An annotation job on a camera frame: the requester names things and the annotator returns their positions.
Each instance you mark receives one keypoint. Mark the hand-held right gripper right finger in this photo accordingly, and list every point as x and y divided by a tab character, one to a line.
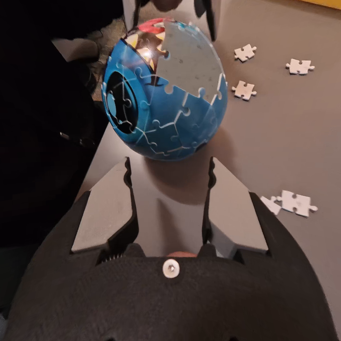
234	213

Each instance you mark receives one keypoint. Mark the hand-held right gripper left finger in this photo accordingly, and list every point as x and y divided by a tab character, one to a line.
106	213

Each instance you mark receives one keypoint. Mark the person's right hand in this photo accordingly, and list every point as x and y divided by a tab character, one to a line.
182	254

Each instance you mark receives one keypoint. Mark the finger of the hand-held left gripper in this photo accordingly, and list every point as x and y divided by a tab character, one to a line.
128	13
211	18

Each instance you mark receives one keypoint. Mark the yellow plastic bin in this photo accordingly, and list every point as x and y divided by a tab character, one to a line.
325	2

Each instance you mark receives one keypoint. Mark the person's left hand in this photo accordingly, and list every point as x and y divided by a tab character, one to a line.
166	4

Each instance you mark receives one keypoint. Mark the white puzzle piece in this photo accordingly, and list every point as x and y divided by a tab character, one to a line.
245	52
243	90
295	203
299	66
270	205

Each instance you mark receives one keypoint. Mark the blue puzzle ball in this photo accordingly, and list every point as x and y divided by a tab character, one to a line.
173	120

